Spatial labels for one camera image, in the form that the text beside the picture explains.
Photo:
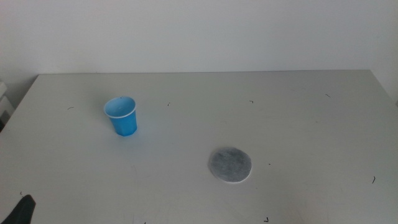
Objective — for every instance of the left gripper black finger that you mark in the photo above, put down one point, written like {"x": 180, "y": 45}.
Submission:
{"x": 21, "y": 211}

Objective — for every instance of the blue plastic cup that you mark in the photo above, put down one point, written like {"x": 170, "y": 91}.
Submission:
{"x": 123, "y": 123}

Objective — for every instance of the round grey cup mat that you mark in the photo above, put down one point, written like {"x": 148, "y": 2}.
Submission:
{"x": 230, "y": 165}

